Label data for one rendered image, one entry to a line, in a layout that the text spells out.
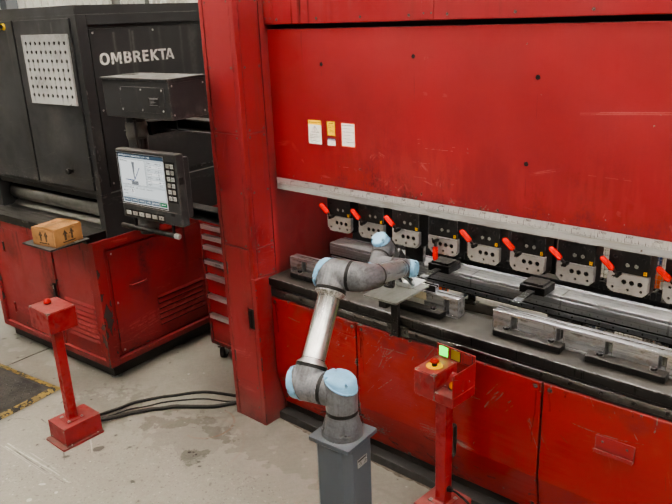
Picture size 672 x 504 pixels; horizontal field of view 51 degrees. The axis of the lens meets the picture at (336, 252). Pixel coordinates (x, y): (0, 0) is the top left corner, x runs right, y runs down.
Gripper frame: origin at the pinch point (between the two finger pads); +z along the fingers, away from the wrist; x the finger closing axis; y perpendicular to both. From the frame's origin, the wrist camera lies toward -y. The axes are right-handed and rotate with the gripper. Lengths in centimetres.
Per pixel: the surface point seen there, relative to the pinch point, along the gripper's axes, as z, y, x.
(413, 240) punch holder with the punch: -13.3, 15.8, -1.5
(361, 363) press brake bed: 31, -34, 23
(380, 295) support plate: -9.9, -13.1, 3.0
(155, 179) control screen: -66, -8, 115
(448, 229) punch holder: -19.6, 21.1, -19.7
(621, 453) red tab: 27, -35, -104
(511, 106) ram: -62, 56, -47
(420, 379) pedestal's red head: 1.3, -40.6, -27.2
